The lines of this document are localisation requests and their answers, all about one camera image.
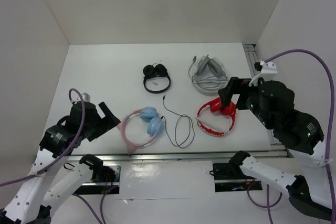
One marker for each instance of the pink blue cat-ear headphones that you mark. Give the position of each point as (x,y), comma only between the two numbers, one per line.
(154,128)

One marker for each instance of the black on-ear headphones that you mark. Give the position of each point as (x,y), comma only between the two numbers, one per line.
(157,71)

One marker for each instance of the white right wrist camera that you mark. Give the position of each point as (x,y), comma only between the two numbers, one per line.
(267,71)

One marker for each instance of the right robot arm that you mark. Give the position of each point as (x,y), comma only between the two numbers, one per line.
(302,136)

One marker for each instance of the grey white headphones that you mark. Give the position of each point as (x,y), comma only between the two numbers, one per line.
(207,75)

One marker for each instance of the red white headphones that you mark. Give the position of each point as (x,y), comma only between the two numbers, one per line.
(216,120)

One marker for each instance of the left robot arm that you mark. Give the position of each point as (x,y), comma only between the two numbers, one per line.
(37,200)

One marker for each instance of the aluminium front rail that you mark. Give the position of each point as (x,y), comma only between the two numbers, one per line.
(278,153)

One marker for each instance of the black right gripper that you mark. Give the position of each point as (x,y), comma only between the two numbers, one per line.
(234,85)

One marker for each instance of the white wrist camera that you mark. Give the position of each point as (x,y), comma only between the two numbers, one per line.
(84,96)
(267,71)

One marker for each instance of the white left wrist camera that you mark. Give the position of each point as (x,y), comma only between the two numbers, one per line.
(84,96)

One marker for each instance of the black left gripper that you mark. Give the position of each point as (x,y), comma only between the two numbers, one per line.
(110,117)

